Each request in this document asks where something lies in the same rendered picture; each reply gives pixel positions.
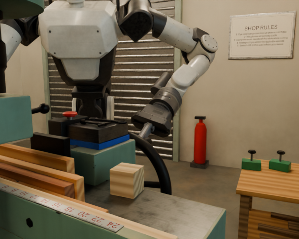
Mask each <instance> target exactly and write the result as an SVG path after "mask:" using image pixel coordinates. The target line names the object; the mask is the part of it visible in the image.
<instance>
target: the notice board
mask: <svg viewBox="0 0 299 239"><path fill-rule="evenodd" d="M295 20H296V11H285V12H273V13H261V14H249V15H237V16H230V24H229V45H228V59H268V58H292V54H293V43H294V32H295Z"/></svg>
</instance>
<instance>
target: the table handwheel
mask: <svg viewBox="0 0 299 239"><path fill-rule="evenodd" d="M128 134H129V135H130V139H134V140H135V146H136V147H137V148H138V149H140V150H141V151H142V152H143V153H144V154H145V155H146V156H147V157H148V159H149V160H150V161H151V163H152V164H153V166H154V168H155V170H156V173H157V175H158V178H159V182H154V181H144V187H149V188H159V189H160V192H161V193H164V194H168V195H172V188H171V181H170V177H169V173H168V170H167V167H166V165H165V163H164V161H163V159H162V158H161V156H160V155H159V153H158V152H157V150H156V149H155V148H154V147H153V146H152V145H151V144H150V143H149V142H148V141H146V140H145V139H144V138H142V137H140V136H139V135H137V134H134V133H132V132H129V131H128Z"/></svg>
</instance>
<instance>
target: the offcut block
mask: <svg viewBox="0 0 299 239"><path fill-rule="evenodd" d="M143 190H144V166H143V165H136V164H129V163H120V164H118V165H117V166H115V167H113V168H112V169H110V194H112V195H117V196H121V197H126V198H131V199H134V198H135V197H136V196H137V195H139V194H140V193H141V192H142V191H143Z"/></svg>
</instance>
